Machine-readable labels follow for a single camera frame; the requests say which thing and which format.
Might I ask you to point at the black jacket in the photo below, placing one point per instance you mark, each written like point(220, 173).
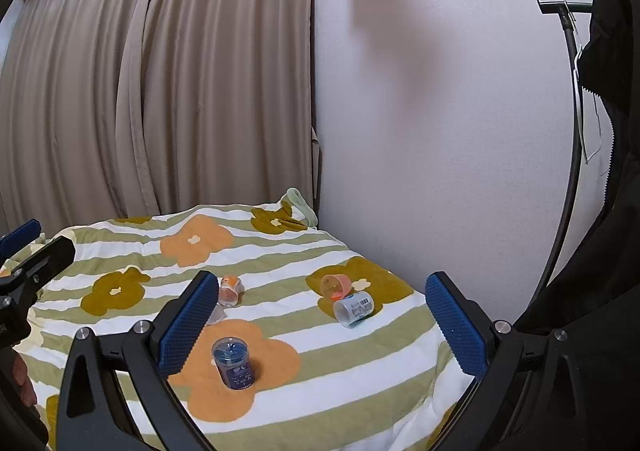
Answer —
point(600, 256)

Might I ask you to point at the pink plastic cup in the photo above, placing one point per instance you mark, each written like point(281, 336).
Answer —
point(336, 285)

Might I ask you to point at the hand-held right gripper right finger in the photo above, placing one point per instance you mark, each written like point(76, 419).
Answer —
point(457, 326)

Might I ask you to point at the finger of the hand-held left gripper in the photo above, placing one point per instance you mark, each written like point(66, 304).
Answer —
point(47, 261)
point(20, 233)

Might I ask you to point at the black clothes rack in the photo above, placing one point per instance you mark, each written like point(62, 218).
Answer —
point(571, 171)

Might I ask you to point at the blue plastic cup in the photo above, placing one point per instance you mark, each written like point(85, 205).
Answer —
point(232, 363)

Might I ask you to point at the light green cloth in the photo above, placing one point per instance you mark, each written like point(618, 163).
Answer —
point(302, 206)

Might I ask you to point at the white cup with blue print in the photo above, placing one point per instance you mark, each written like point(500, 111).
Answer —
point(354, 309)

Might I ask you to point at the beige curtain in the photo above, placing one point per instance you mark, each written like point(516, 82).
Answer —
point(150, 91)

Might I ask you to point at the orange patterned cup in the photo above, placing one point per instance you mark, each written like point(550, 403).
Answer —
point(231, 290)

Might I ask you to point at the striped floral blanket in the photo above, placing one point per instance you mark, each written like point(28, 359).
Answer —
point(300, 276)

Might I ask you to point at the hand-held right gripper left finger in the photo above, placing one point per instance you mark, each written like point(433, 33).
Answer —
point(186, 326)

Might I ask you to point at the person's left hand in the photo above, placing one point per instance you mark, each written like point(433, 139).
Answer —
point(24, 378)

